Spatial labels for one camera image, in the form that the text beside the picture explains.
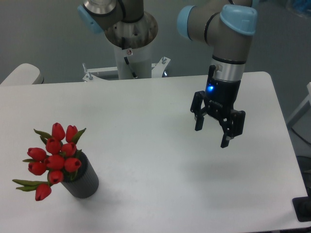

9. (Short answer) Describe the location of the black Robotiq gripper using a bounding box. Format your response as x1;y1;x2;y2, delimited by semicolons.
190;79;245;148

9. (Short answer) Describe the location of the red tulip bouquet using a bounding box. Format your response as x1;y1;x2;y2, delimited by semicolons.
13;122;87;201

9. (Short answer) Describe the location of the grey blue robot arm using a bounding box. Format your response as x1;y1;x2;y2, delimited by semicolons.
78;0;258;148

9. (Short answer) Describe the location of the dark grey ribbed vase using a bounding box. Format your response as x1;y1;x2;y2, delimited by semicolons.
61;152;99;199

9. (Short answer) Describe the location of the black device at table edge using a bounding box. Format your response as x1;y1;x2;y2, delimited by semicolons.
292;197;311;222

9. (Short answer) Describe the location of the beige chair armrest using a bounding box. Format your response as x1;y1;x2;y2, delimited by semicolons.
0;63;44;86

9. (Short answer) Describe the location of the white furniture frame right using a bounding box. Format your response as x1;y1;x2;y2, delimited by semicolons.
286;83;311;128

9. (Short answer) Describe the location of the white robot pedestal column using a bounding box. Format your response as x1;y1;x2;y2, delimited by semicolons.
113;45;152;80

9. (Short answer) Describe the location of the black cable on pedestal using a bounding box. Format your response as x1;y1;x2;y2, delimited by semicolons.
123;56;139;80

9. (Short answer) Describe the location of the white pedestal base frame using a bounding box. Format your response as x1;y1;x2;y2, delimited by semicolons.
82;56;171;82

